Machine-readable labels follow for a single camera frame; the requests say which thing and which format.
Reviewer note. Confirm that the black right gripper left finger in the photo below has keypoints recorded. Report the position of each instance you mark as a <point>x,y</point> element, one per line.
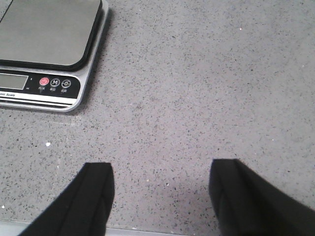
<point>82,209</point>

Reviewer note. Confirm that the black silver kitchen scale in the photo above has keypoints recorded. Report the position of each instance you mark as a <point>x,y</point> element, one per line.
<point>47,52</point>

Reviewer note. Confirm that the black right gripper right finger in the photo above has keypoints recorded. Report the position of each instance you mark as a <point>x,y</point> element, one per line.
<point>245,204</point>

